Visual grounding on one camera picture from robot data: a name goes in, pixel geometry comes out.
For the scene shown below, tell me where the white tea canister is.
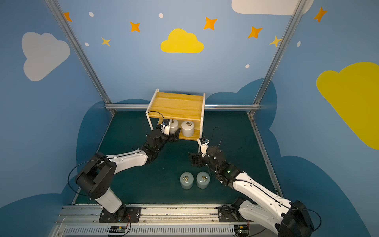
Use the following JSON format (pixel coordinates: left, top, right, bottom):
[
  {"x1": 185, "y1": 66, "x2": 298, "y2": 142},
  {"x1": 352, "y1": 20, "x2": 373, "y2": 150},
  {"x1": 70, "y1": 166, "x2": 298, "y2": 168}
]
[
  {"x1": 181, "y1": 120, "x2": 194, "y2": 137},
  {"x1": 169, "y1": 119, "x2": 179, "y2": 134}
]

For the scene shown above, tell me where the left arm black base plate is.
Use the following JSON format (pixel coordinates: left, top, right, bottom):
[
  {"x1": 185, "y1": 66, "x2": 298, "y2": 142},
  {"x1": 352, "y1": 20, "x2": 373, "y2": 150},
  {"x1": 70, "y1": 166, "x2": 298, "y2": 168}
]
[{"x1": 99, "y1": 205, "x2": 142, "y2": 223}]

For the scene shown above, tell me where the green circuit board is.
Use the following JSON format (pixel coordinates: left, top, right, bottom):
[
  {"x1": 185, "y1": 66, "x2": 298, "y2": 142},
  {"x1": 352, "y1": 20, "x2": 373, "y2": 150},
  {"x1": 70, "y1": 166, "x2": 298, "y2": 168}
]
[
  {"x1": 234, "y1": 225, "x2": 250, "y2": 237},
  {"x1": 108, "y1": 225, "x2": 128, "y2": 237}
]

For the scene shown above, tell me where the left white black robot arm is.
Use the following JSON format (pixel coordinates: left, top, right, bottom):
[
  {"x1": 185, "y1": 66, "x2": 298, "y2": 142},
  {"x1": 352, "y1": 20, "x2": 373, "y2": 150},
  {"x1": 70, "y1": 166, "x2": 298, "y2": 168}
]
[{"x1": 75, "y1": 119, "x2": 181, "y2": 214}]

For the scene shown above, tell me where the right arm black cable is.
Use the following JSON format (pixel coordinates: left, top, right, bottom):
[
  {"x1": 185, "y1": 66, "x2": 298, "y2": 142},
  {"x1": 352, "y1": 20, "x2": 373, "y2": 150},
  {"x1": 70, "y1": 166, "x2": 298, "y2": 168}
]
[{"x1": 208, "y1": 126, "x2": 224, "y2": 148}]

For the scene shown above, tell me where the teal tea canister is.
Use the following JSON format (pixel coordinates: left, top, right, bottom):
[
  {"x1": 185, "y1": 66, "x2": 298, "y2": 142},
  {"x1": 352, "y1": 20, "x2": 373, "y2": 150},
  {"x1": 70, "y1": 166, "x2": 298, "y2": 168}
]
[
  {"x1": 180, "y1": 172, "x2": 194, "y2": 190},
  {"x1": 196, "y1": 171, "x2": 210, "y2": 189}
]

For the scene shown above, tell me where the right green circuit board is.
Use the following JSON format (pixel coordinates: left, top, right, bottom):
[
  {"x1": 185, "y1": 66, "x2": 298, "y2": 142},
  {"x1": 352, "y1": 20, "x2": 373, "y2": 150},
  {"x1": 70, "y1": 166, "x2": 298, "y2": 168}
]
[{"x1": 234, "y1": 225, "x2": 250, "y2": 237}]

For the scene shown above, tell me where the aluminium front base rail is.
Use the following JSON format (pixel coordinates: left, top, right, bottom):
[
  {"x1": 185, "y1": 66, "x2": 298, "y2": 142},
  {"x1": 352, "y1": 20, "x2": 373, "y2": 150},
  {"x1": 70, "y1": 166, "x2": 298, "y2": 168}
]
[{"x1": 47, "y1": 203, "x2": 303, "y2": 237}]

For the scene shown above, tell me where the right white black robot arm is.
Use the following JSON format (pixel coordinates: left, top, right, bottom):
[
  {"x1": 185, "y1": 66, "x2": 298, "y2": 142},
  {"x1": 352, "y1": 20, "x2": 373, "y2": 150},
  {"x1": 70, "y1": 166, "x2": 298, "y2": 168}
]
[{"x1": 189, "y1": 146, "x2": 317, "y2": 237}]

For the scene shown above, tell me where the left aluminium corner post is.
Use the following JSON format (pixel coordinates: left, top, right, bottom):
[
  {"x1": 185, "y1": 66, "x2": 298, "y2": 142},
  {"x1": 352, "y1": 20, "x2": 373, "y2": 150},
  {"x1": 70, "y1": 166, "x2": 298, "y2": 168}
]
[{"x1": 45, "y1": 0, "x2": 112, "y2": 104}]

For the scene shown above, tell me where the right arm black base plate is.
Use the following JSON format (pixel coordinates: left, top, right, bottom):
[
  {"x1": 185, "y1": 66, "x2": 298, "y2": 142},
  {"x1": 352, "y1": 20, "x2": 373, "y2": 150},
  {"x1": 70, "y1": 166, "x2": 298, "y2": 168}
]
[{"x1": 217, "y1": 204, "x2": 247, "y2": 223}]

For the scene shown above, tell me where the horizontal aluminium back rail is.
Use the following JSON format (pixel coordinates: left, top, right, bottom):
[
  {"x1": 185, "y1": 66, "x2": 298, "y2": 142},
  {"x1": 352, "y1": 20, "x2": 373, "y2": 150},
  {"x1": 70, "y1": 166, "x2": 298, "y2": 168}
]
[{"x1": 105, "y1": 104, "x2": 260, "y2": 111}]

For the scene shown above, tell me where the white metal wooden shelf rack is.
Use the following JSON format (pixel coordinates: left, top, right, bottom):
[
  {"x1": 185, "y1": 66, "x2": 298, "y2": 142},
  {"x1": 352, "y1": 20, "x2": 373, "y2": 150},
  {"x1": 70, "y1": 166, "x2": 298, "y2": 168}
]
[{"x1": 146, "y1": 89, "x2": 206, "y2": 141}]

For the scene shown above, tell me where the right aluminium corner post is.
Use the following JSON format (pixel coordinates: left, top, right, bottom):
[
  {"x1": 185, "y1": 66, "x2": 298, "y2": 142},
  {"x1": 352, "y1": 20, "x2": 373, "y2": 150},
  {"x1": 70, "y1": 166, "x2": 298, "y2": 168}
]
[{"x1": 249, "y1": 0, "x2": 313, "y2": 118}]

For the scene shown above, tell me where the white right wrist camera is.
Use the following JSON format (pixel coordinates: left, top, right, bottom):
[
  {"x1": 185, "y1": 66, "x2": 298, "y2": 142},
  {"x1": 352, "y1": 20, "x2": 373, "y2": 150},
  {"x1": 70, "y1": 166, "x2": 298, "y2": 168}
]
[{"x1": 198, "y1": 137, "x2": 210, "y2": 157}]

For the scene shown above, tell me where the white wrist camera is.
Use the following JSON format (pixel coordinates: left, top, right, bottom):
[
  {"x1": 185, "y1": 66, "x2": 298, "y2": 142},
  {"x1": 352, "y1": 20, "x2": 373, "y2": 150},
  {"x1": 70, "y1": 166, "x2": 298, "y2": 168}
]
[
  {"x1": 198, "y1": 137, "x2": 210, "y2": 157},
  {"x1": 161, "y1": 118, "x2": 171, "y2": 136}
]

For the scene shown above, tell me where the aluminium corner post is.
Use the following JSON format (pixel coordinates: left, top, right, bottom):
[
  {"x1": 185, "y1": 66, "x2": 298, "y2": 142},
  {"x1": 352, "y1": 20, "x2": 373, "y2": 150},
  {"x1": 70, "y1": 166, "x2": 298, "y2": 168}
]
[
  {"x1": 249, "y1": 0, "x2": 313, "y2": 118},
  {"x1": 45, "y1": 0, "x2": 112, "y2": 104}
]

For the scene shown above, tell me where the left green circuit board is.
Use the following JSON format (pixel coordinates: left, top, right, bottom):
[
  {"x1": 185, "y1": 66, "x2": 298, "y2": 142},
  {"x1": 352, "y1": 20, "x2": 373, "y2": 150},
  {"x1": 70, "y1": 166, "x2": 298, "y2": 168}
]
[{"x1": 108, "y1": 225, "x2": 128, "y2": 237}]

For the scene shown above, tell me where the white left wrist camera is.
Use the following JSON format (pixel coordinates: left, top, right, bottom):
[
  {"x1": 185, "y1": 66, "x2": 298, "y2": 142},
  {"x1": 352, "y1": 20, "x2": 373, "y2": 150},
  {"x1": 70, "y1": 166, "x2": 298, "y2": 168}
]
[{"x1": 161, "y1": 118, "x2": 171, "y2": 136}]

